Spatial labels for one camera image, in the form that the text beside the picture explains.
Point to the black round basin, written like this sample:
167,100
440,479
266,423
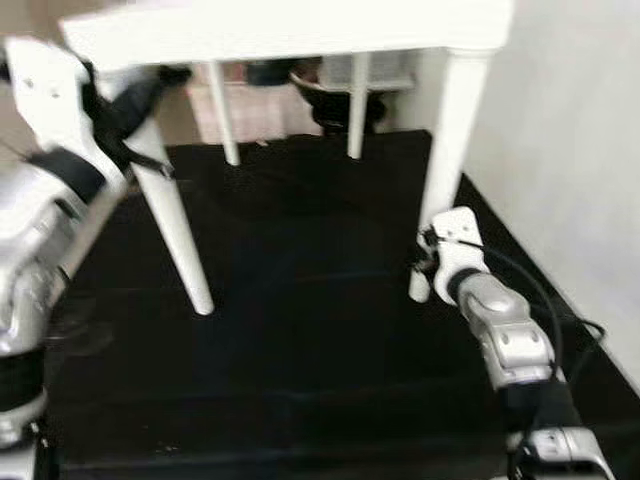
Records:
335,100

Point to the white plastic children table top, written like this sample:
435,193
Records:
290,30

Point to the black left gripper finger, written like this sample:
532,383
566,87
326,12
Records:
174,74
138,105

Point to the dark bag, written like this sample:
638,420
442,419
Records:
270,72

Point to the grey plastic storage box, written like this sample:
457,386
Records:
385,70

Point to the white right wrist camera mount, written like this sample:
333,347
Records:
458,240

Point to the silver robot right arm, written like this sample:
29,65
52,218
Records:
510,340

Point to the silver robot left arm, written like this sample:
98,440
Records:
30,250

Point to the black tablecloth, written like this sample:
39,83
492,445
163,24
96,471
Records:
300,330

